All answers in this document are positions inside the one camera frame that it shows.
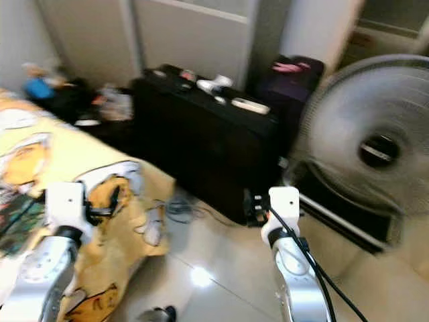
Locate dark colourful book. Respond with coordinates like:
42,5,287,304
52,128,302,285
0,188,48,257

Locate yellow cartoon print blanket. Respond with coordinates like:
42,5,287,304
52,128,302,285
0,87,175,322

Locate large black case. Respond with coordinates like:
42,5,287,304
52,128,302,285
131,64,282,225

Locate white red packet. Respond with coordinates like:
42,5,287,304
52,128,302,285
94,84,133,121

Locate grey standing fan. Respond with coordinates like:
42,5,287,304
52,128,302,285
285,54,429,256

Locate dark purple bag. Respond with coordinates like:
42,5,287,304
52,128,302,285
258,55,326,155

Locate small white rounded object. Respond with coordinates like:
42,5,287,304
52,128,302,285
196,75,234,95

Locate blue toy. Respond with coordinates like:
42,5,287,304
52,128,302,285
23,64,61,101

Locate grey wardrobe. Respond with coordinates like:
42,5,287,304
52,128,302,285
37,0,262,88

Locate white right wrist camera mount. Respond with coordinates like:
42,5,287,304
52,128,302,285
268,186,301,232

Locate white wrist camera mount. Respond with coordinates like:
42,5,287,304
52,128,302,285
268,186,301,232
45,181,86,232

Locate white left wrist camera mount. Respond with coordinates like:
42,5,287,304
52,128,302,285
45,181,86,232

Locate tangled floor cables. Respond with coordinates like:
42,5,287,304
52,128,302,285
164,195,208,225

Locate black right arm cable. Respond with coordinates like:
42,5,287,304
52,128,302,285
268,205,369,322

